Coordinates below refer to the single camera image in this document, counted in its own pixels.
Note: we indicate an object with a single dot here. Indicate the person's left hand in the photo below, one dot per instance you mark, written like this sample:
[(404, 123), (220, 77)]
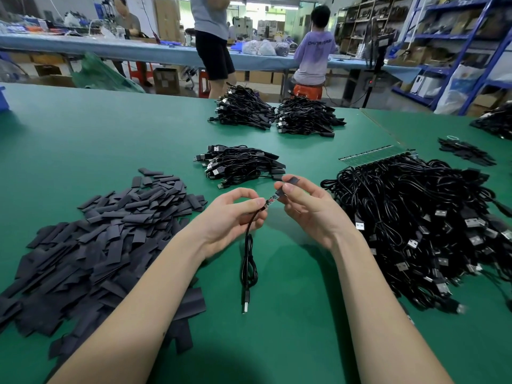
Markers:
[(224, 224)]

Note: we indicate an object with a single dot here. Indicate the person's right hand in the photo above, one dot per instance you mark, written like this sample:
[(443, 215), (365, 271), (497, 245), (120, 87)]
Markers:
[(320, 212)]

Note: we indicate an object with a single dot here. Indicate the pile of black sleeve strips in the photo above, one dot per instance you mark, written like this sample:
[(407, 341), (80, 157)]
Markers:
[(88, 252)]

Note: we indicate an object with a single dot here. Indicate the person's left forearm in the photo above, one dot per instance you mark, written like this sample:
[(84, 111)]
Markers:
[(128, 320)]

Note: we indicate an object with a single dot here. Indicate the person's right forearm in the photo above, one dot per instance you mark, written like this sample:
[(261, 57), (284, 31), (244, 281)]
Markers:
[(392, 320)]

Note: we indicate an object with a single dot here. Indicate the orange plastic stool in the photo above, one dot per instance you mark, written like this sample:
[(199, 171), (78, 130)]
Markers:
[(307, 92)]

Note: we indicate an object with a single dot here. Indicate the small upright cardboard box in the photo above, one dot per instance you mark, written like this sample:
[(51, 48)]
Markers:
[(166, 80)]

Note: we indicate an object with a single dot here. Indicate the black tripod stand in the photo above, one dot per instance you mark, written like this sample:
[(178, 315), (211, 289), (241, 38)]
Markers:
[(378, 52)]

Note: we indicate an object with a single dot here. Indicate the white plastic bag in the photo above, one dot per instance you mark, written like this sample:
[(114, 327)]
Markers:
[(457, 96)]

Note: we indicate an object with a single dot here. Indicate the green plastic bag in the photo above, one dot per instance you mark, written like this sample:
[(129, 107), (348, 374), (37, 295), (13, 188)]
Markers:
[(106, 76)]

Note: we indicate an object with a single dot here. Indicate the dark storage shelf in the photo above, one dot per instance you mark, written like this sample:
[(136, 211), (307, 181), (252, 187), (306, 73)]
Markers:
[(364, 24)]

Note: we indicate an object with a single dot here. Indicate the long blue work table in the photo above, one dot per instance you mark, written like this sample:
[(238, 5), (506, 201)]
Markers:
[(96, 48)]

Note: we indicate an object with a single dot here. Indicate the open cardboard box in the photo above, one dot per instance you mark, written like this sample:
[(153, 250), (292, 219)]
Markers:
[(50, 80)]

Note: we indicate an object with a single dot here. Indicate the blue metal shelving rack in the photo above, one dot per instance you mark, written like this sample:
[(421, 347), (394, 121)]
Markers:
[(448, 5)]

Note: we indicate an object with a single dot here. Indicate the blue plastic bin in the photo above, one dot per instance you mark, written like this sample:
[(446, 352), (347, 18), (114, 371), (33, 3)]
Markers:
[(3, 98)]

